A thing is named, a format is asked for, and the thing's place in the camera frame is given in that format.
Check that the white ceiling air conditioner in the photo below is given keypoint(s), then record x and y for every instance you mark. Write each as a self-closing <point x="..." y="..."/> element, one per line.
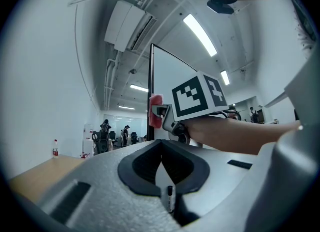
<point x="125" y="24"/>

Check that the ceiling dome camera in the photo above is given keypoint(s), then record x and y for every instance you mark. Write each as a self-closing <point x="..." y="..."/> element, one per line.
<point x="132" y="71"/>

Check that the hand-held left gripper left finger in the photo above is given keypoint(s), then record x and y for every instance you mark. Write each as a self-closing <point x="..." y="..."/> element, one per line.
<point x="107" y="176"/>

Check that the white water dispenser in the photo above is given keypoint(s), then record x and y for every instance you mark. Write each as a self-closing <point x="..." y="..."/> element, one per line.
<point x="88" y="138"/>

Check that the person's right forearm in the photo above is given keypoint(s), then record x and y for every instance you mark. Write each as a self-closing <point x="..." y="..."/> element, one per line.
<point x="232" y="135"/>

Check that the whiteboard with black frame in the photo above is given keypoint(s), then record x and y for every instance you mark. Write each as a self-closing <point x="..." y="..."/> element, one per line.
<point x="170" y="73"/>

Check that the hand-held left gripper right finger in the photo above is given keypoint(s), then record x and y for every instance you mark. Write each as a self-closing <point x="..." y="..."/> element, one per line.
<point x="215" y="166"/>

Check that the clear bottle with red label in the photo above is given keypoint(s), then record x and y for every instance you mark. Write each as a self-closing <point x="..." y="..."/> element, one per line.
<point x="55" y="149"/>

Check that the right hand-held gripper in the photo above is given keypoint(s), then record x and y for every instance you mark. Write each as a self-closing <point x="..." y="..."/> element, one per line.
<point x="192" y="98"/>

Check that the black head-worn camera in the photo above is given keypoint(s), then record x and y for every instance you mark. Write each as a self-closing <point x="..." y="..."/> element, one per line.
<point x="221" y="5"/>

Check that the black marker pen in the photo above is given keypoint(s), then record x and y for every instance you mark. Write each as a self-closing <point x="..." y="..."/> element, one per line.
<point x="170" y="198"/>

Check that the long ceiling light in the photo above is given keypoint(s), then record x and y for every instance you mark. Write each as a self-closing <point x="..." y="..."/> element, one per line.
<point x="200" y="34"/>
<point x="139" y="88"/>
<point x="225" y="77"/>
<point x="126" y="107"/>

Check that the black office chair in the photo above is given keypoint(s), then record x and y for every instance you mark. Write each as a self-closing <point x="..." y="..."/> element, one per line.
<point x="134" y="137"/>
<point x="102" y="138"/>

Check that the person's white shirt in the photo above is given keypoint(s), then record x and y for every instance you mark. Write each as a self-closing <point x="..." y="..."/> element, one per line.
<point x="272" y="45"/>

